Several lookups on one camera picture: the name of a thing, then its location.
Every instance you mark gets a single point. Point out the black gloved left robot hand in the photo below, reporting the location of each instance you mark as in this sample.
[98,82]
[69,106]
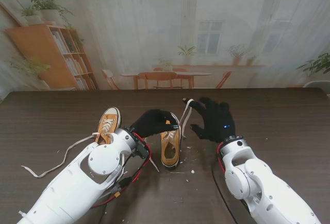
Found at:
[152,122]

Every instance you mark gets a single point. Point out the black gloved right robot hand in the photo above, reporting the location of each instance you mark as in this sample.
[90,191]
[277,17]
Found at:
[216,121]

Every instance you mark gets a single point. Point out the yellow canvas sneaker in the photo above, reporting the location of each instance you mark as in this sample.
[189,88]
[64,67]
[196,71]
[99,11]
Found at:
[170,154]
[113,117]

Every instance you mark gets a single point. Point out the white zip tie left arm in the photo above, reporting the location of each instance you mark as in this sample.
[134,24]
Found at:
[22,213]

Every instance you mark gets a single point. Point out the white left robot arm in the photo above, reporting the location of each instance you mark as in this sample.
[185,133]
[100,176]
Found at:
[77,182]

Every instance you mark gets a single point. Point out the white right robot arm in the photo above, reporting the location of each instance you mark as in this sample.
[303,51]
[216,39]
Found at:
[257,182]

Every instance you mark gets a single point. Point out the printed room scene backdrop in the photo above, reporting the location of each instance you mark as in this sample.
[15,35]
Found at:
[141,28]

